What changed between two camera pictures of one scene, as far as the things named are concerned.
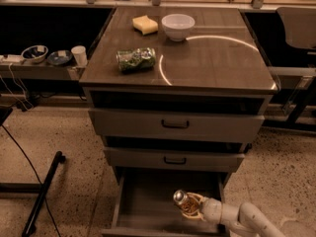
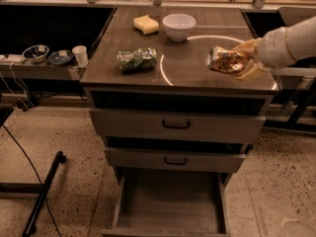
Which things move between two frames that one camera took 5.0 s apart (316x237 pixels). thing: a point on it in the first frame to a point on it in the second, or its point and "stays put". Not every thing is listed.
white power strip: (12, 58) stays put
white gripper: (210, 208) to (273, 49)
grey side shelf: (39, 71) stays put
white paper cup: (80, 55) stays put
